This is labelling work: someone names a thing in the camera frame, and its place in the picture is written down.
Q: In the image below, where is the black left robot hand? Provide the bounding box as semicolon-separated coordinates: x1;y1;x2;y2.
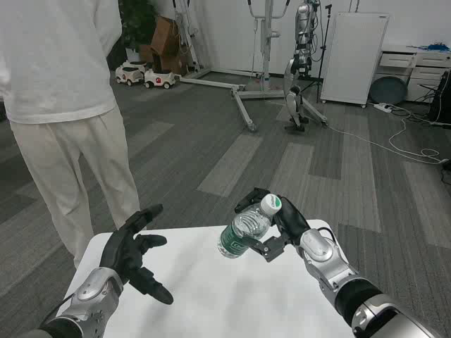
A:
99;203;175;306

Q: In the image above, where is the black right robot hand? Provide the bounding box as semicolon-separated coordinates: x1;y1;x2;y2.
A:
234;187;311;263

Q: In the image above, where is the clear green-label water bottle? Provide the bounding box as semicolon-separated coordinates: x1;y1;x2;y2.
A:
217;193;283;260

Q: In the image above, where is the grey round disc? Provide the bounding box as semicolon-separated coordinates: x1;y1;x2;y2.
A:
370;76;408;106

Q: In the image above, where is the white panel cabinet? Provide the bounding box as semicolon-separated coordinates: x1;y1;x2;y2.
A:
319;12;390;108

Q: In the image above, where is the white toy car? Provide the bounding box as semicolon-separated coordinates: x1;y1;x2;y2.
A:
115;60;148;87
143;66;177;89

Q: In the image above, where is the black tripod stand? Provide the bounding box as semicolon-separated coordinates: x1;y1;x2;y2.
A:
306;4;334;103

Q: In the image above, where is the black computer tower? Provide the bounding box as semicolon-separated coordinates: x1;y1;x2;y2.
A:
428;70;451;124

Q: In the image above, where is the person in white clothes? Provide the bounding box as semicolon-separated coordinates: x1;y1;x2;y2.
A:
0;0;142;270

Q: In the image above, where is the hanging silver humanoid robot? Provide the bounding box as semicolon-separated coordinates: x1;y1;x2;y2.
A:
283;0;323;133

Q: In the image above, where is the white drawer cabinet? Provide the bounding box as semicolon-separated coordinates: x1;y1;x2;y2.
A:
373;44;451;103

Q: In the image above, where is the brown cardboard box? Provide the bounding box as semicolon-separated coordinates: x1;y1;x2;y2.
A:
140;15;187;75

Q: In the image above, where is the blue fuzzy bundle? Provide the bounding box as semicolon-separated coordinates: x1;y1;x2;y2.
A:
407;41;451;54

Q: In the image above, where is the green potted plant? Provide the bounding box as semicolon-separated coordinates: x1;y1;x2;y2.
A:
116;0;159;64

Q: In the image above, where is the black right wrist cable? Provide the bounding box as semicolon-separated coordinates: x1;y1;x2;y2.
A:
315;227;338;244

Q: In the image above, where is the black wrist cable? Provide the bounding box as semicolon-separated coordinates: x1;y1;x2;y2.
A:
42;291;78;323
315;227;338;244

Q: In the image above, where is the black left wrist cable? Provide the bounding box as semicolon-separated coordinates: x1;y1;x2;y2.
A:
42;291;78;323

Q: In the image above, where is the white floor cable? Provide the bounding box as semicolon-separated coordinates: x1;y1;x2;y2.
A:
326;105;445;165

